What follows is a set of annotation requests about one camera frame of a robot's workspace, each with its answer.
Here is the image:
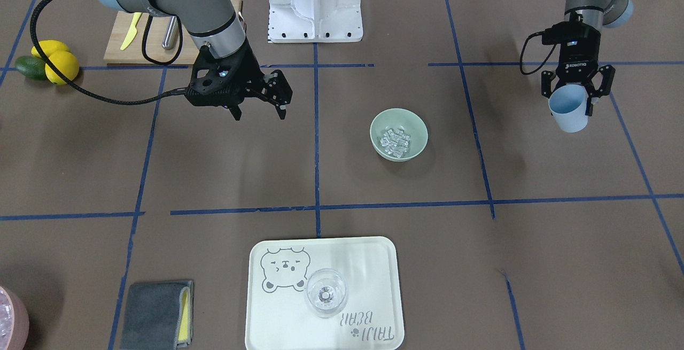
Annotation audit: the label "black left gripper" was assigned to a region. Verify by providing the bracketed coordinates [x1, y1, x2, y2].
[541, 19, 616, 116]

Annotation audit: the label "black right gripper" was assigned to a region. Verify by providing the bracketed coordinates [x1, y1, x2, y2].
[185, 39, 293, 121]

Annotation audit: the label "light blue plastic cup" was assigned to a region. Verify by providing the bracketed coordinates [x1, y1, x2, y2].
[549, 84, 588, 133]

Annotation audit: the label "green bowl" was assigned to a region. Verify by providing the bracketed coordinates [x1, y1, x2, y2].
[369, 107, 429, 162]

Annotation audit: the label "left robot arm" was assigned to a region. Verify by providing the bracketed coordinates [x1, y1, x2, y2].
[542, 0, 634, 116]

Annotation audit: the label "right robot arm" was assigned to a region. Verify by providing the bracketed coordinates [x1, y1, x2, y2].
[29, 0, 292, 120]

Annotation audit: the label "ice cubes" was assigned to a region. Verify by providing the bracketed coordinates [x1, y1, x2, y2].
[379, 128, 412, 158]

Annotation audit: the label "pink bowl with ice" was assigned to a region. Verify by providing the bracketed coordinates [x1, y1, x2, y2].
[1, 286, 29, 349]

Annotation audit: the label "metal muddler black tip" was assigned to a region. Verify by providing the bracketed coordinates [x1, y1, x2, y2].
[161, 16, 179, 51]

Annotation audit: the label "wooden cutting board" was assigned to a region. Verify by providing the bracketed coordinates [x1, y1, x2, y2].
[103, 0, 244, 65]

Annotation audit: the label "yellow plastic knife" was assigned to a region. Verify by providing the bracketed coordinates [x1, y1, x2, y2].
[119, 12, 142, 51]

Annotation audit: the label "yellow lemon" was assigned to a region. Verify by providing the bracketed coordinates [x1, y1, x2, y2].
[44, 51, 80, 85]
[31, 39, 71, 60]

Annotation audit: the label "clear cocktail glass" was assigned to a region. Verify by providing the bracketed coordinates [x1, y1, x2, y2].
[305, 269, 348, 318]

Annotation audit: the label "cream bear tray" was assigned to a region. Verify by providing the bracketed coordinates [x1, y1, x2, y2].
[245, 236, 405, 349]

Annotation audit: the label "green lime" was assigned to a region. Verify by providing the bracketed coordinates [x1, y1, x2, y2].
[14, 56, 48, 81]

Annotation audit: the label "grey folded cloth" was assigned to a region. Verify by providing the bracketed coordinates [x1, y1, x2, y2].
[119, 279, 195, 349]

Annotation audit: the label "white camera pillar base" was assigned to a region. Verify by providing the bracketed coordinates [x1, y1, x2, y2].
[267, 0, 364, 43]

